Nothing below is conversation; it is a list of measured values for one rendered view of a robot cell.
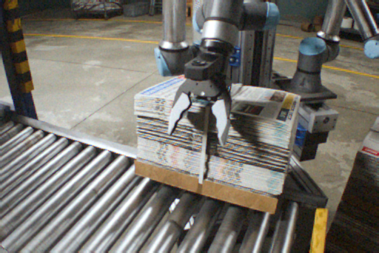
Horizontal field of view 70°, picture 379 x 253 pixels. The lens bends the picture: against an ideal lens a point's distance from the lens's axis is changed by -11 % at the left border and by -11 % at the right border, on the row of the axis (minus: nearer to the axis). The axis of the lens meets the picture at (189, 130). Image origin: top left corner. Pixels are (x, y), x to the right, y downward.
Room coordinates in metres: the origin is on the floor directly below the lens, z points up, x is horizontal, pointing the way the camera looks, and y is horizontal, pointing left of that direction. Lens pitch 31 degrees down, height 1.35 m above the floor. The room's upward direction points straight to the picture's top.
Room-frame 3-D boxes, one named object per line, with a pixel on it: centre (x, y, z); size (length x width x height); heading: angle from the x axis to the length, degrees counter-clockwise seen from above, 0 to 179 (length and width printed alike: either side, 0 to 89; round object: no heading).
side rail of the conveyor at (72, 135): (0.82, 0.25, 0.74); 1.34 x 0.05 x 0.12; 66
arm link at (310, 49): (1.29, -0.56, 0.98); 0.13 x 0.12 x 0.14; 129
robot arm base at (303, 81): (1.29, -0.56, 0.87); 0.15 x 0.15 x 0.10
